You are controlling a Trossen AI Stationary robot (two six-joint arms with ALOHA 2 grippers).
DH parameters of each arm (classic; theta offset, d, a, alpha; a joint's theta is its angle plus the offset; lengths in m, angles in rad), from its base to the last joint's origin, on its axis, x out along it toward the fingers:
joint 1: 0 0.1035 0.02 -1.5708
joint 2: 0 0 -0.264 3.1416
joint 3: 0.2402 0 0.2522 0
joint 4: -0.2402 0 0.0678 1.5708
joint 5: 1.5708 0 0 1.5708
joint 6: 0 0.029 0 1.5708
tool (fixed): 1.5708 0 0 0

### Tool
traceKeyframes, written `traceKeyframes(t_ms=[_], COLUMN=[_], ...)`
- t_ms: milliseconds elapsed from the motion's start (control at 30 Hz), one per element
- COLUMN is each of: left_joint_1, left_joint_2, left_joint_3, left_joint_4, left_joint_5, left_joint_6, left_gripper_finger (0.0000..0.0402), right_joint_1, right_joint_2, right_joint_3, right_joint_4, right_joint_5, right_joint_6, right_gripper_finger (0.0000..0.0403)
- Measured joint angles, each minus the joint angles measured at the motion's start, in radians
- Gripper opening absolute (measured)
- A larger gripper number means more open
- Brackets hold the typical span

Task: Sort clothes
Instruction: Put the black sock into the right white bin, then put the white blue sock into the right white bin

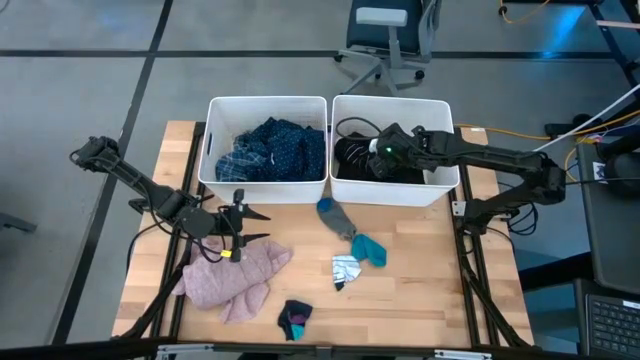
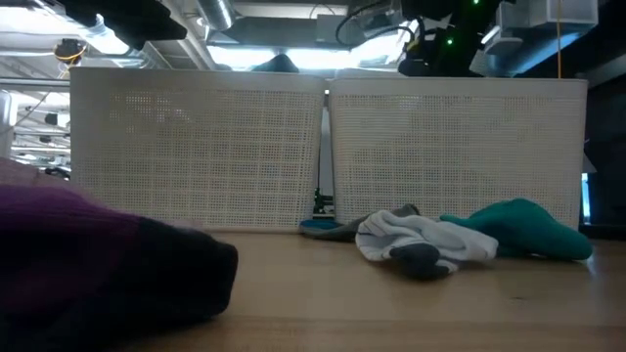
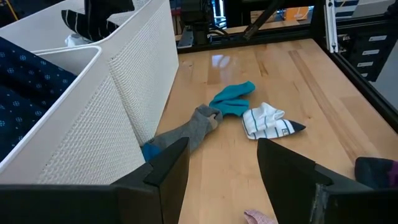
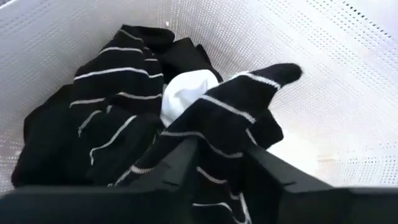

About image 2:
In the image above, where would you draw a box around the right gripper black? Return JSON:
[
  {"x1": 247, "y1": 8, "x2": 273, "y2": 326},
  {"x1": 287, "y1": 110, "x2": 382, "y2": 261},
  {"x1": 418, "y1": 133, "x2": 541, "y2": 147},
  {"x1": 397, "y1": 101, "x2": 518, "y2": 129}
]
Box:
[{"x1": 396, "y1": 19, "x2": 495, "y2": 78}]

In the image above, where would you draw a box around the white perforated plastic basket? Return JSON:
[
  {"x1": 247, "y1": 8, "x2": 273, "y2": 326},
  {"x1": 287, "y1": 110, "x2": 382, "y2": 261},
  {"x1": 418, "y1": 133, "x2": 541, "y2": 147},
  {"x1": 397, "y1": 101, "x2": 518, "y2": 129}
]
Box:
[
  {"x1": 328, "y1": 76, "x2": 589, "y2": 231},
  {"x1": 68, "y1": 66, "x2": 328, "y2": 233}
]

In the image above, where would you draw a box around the grey ceiling box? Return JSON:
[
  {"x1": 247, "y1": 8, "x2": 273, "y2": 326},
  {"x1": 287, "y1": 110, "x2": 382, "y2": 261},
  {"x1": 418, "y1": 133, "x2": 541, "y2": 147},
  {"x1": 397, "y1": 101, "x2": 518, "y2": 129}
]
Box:
[{"x1": 315, "y1": 14, "x2": 353, "y2": 49}]

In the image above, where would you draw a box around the white column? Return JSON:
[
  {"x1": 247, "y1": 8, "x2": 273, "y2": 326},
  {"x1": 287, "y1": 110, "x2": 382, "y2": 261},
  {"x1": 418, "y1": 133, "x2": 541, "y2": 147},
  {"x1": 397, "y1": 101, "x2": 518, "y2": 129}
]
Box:
[{"x1": 0, "y1": 90, "x2": 20, "y2": 158}]

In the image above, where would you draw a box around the white sock grey toe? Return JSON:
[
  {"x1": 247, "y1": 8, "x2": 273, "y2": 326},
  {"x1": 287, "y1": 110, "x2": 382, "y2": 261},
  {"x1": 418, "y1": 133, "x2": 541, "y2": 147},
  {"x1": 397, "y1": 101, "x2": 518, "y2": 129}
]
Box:
[{"x1": 354, "y1": 209, "x2": 501, "y2": 282}]

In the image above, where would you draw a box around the grey sock blue cuff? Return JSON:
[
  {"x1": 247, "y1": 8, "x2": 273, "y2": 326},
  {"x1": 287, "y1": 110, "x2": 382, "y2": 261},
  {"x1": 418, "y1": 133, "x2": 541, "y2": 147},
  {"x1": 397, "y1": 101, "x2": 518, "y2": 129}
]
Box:
[{"x1": 298, "y1": 202, "x2": 422, "y2": 243}]

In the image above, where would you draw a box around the purple black teal sock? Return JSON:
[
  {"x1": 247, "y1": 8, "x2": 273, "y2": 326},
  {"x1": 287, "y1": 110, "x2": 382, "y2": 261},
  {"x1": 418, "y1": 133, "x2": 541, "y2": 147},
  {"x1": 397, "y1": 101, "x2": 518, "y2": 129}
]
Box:
[{"x1": 0, "y1": 184, "x2": 240, "y2": 352}]

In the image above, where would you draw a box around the large silver ventilation duct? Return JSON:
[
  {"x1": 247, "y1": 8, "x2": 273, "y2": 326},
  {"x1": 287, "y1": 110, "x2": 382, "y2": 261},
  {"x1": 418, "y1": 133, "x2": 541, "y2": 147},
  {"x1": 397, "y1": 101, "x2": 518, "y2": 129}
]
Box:
[{"x1": 80, "y1": 14, "x2": 165, "y2": 69}]

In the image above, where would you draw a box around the black ceiling device yellow cable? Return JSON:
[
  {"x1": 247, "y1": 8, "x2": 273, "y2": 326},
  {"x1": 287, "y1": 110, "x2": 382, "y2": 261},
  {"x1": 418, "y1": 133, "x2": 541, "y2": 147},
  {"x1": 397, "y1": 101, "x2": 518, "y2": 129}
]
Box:
[{"x1": 53, "y1": 37, "x2": 88, "y2": 66}]

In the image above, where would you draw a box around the silver round ventilation duct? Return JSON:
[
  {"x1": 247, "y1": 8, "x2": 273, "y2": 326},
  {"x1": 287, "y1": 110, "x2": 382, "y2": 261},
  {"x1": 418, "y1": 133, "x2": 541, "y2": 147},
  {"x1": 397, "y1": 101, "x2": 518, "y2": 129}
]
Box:
[{"x1": 198, "y1": 0, "x2": 237, "y2": 32}]

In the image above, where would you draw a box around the metal ceiling duct box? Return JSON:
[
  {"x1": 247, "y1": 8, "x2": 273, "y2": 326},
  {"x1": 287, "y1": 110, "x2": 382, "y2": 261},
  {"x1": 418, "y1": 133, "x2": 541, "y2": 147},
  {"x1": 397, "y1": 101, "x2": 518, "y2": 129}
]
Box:
[{"x1": 496, "y1": 0, "x2": 599, "y2": 30}]

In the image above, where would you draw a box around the yellow hanging cord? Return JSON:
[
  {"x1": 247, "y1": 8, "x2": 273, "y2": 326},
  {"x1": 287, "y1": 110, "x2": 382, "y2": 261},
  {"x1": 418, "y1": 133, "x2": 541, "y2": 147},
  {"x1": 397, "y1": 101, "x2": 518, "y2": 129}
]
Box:
[{"x1": 556, "y1": 0, "x2": 563, "y2": 79}]

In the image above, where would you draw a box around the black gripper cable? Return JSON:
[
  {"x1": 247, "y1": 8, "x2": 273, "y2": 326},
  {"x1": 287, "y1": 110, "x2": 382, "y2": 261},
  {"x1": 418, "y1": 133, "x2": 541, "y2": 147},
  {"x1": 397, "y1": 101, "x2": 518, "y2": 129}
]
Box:
[{"x1": 335, "y1": 0, "x2": 426, "y2": 50}]

